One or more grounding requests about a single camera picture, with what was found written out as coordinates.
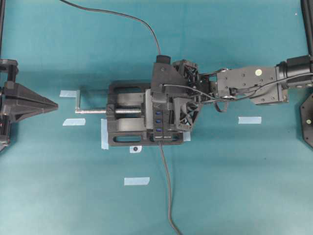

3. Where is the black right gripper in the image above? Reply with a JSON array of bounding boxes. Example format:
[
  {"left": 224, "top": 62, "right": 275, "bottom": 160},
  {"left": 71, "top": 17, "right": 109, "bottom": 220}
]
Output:
[{"left": 151, "top": 60, "right": 218, "bottom": 130}]

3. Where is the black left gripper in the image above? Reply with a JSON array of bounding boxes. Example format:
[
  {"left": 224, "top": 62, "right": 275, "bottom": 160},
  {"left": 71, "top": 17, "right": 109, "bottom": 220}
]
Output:
[{"left": 0, "top": 59, "right": 58, "bottom": 147}]

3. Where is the black USB cable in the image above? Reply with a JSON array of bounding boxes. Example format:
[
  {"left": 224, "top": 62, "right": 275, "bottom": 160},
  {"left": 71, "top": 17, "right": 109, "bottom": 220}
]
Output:
[{"left": 58, "top": 0, "right": 171, "bottom": 65}]

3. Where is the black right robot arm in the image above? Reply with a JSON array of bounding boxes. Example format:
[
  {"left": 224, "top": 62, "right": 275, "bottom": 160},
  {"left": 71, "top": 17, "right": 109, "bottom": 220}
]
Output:
[{"left": 164, "top": 55, "right": 313, "bottom": 132}]

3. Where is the black USB hub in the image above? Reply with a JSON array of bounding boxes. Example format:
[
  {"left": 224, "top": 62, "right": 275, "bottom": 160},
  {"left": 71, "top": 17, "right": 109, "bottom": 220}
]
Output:
[{"left": 153, "top": 102, "right": 173, "bottom": 142}]

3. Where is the black bench vise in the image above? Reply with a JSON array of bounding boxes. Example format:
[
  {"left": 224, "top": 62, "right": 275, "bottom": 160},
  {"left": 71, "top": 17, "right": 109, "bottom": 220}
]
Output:
[{"left": 106, "top": 81, "right": 187, "bottom": 146}]

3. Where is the blue tape strip upper left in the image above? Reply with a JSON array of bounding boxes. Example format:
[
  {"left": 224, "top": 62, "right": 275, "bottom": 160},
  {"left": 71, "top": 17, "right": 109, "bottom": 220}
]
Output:
[{"left": 59, "top": 90, "right": 77, "bottom": 98}]

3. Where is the blue tape strip middle left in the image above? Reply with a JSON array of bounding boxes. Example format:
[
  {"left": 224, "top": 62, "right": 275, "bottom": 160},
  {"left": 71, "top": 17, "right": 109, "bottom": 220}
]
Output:
[{"left": 63, "top": 118, "right": 86, "bottom": 126}]

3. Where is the blue tape strip at vise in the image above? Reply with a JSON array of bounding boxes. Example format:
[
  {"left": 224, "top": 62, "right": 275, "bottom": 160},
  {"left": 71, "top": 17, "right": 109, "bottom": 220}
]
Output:
[{"left": 101, "top": 118, "right": 109, "bottom": 150}]

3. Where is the blue tape strip bottom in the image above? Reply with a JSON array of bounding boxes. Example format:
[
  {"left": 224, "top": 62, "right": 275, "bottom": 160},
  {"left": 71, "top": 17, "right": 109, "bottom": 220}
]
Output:
[{"left": 124, "top": 177, "right": 150, "bottom": 186}]

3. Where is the blue tape strip right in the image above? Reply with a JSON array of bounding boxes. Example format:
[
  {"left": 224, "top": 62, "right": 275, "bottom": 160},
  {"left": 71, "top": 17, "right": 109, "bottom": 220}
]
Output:
[{"left": 238, "top": 117, "right": 262, "bottom": 124}]

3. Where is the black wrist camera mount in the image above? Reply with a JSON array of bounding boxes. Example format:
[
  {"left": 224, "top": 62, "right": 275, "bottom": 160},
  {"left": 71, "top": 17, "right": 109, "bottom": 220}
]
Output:
[{"left": 151, "top": 55, "right": 187, "bottom": 94}]

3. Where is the grey hub power cable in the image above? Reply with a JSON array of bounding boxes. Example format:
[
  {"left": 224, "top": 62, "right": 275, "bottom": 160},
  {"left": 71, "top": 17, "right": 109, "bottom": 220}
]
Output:
[{"left": 157, "top": 141, "right": 184, "bottom": 235}]

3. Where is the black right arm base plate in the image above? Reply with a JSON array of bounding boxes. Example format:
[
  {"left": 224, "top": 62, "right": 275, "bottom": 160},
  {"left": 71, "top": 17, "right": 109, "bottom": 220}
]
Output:
[{"left": 300, "top": 94, "right": 313, "bottom": 147}]

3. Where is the black right frame post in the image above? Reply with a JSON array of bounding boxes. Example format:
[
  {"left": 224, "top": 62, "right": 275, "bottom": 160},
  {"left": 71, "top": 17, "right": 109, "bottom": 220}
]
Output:
[{"left": 300, "top": 0, "right": 313, "bottom": 57}]

